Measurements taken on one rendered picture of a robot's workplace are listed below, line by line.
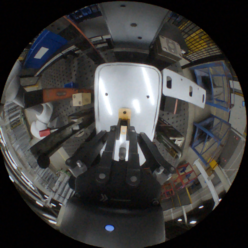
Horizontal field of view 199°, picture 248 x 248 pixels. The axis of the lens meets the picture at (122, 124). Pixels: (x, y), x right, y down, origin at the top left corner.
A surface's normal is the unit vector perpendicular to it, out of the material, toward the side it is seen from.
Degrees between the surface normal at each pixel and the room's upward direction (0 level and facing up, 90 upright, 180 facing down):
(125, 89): 0
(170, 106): 0
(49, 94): 90
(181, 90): 0
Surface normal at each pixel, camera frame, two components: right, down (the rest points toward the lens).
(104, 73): -0.05, 0.38
